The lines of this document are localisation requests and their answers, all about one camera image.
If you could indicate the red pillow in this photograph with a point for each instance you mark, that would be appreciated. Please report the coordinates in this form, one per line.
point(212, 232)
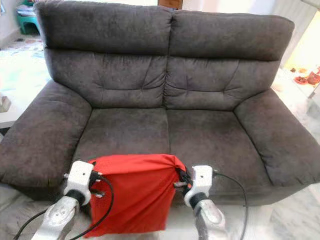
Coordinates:
point(140, 200)

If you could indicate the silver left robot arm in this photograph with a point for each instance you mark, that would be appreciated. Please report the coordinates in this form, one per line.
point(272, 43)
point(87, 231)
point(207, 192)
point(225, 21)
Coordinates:
point(57, 220)

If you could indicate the teal plastic stool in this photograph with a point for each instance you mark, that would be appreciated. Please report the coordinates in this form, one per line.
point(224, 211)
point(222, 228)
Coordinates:
point(28, 21)

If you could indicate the red floor items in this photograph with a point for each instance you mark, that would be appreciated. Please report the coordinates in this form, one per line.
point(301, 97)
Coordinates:
point(309, 78)

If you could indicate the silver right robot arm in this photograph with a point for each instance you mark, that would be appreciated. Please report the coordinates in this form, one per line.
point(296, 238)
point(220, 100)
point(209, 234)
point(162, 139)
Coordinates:
point(211, 220)

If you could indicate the dark grey two-seat sofa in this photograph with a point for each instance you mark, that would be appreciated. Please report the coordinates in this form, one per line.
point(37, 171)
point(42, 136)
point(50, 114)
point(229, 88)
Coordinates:
point(160, 125)

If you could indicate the small beige tissue box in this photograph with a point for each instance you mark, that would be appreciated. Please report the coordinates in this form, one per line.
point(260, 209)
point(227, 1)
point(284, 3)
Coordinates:
point(5, 104)

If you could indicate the dark brown door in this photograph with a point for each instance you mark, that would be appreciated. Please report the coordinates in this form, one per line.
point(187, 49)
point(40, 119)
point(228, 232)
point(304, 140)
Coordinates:
point(170, 3)

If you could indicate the white side table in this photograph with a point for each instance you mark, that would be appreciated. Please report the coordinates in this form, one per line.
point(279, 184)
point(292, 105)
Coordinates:
point(7, 120)

